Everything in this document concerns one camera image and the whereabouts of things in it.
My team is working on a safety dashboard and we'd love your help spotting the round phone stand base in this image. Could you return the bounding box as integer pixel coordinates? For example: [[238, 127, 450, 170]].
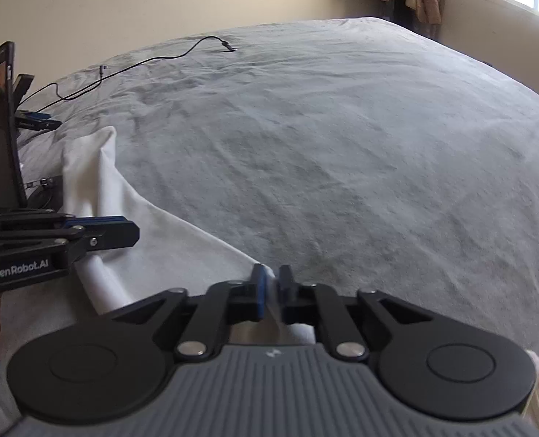
[[24, 176, 63, 211]]

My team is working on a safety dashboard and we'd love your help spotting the black charging cable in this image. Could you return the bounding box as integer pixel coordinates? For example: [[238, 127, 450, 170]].
[[19, 35, 237, 106]]

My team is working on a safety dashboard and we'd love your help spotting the grey bed sheet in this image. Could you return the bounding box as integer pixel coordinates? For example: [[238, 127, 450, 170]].
[[0, 16, 539, 437]]

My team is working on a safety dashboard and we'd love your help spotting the cream Pooh t-shirt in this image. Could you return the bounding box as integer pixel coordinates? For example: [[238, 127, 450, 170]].
[[59, 125, 539, 420]]

